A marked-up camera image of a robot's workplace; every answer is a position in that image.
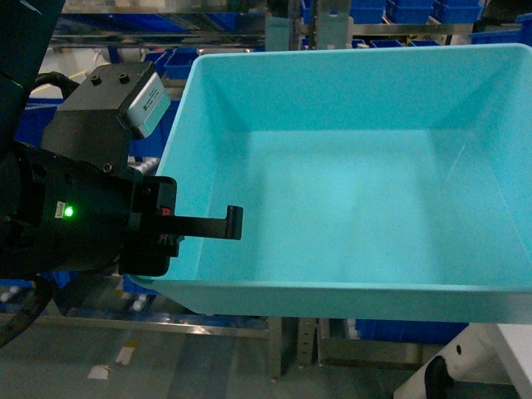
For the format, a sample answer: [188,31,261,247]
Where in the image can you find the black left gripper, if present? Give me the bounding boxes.
[118,176,243,276]

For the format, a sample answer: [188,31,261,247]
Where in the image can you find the teal plastic bin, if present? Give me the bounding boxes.
[135,44,531,324]

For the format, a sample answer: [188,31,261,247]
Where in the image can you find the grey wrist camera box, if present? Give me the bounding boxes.
[125,72,171,140]

